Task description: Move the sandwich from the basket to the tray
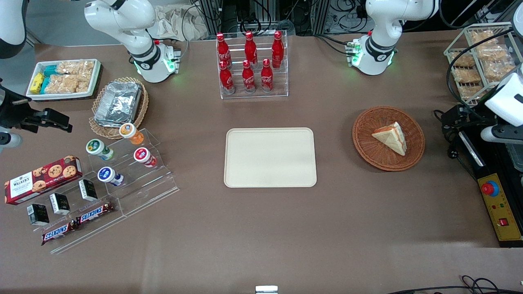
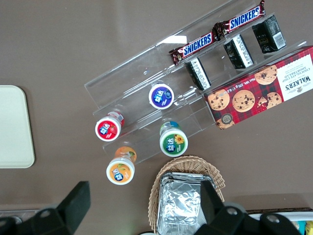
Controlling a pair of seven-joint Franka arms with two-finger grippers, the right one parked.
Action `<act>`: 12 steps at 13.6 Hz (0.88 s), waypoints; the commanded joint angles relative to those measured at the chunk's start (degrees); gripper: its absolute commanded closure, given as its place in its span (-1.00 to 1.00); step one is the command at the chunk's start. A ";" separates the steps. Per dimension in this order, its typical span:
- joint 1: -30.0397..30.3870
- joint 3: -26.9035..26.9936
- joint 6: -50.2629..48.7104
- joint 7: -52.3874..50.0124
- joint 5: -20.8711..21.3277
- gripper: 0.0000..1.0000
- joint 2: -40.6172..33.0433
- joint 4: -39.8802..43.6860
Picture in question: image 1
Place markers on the clear acrylic step stand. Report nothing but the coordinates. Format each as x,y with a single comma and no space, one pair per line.
155,179
94,232

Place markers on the clear bagged pastry packet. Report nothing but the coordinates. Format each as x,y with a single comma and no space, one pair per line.
492,53
462,59
466,75
470,92
500,70
484,37

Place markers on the white rectangular snack bin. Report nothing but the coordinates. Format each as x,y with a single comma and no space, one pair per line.
32,96

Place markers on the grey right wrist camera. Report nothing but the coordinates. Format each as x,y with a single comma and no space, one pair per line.
10,141

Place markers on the blue lid yogurt cup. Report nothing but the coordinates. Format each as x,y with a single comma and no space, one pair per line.
106,174

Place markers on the green lid yogurt cup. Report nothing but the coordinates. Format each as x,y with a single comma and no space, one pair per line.
96,147

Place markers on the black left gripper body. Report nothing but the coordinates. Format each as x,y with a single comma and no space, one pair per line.
470,115

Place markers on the orange lid yogurt cup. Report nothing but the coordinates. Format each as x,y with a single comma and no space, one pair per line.
130,132

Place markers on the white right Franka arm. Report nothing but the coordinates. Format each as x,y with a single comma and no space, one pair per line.
122,20

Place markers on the yellow emergency stop box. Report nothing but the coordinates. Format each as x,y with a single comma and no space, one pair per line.
504,212

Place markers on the brown round wicker basket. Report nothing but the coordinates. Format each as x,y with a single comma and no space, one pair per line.
367,139

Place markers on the silver metal strip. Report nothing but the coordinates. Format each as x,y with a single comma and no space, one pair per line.
474,153

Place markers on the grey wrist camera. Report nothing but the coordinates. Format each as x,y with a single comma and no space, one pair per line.
502,134
10,141

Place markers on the beige crumpled cloth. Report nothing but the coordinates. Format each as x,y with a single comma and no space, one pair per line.
171,24

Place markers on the triangular sandwich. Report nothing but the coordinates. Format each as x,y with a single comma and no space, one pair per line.
390,136

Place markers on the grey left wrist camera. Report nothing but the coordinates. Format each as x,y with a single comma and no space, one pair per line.
502,134

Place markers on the clear acrylic bottle rack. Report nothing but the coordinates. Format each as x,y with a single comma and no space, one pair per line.
282,81

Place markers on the red lid yogurt cup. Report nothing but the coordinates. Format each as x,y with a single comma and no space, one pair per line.
141,155

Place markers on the teal snack packet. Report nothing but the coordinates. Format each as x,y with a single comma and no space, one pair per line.
44,85
51,70

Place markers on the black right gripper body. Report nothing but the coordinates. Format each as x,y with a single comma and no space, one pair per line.
11,111

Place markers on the small black chocolate box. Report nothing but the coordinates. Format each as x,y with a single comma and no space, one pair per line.
88,190
59,203
38,214

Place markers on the clear plastic container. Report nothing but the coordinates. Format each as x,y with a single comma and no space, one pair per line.
515,157

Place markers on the rice cracker packet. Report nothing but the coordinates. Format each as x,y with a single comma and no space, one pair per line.
84,85
75,67
61,83

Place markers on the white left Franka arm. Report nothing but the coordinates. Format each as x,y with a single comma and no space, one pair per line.
384,24

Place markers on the black equipment cart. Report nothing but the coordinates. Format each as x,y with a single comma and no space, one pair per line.
510,192

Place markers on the ribbed aluminium frame post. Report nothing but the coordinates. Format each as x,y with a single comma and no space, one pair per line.
210,16

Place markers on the light tan wicker basket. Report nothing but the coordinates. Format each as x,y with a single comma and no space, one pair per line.
98,128

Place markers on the beige plastic tray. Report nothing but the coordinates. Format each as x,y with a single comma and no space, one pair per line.
269,157

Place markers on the yellow snack packet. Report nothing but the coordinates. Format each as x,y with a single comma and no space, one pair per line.
36,83

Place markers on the red cola bottle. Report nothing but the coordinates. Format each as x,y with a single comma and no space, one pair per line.
278,49
248,78
222,51
250,49
226,79
267,76

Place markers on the Snickers bar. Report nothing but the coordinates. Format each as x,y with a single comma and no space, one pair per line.
59,232
94,213

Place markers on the red Walkers cookie box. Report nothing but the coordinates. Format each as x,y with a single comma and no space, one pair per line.
41,179

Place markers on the stack of foil trays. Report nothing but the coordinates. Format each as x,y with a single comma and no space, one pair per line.
118,102

